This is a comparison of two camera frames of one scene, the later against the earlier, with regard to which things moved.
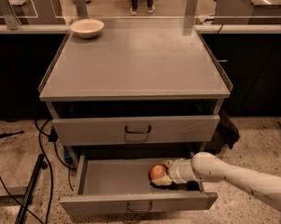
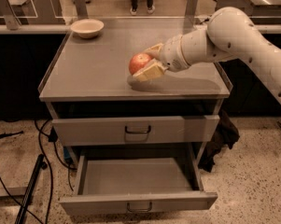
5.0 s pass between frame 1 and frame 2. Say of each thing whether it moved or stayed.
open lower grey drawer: stayed
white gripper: moved
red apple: moved
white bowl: stayed
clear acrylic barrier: stayed
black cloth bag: stayed
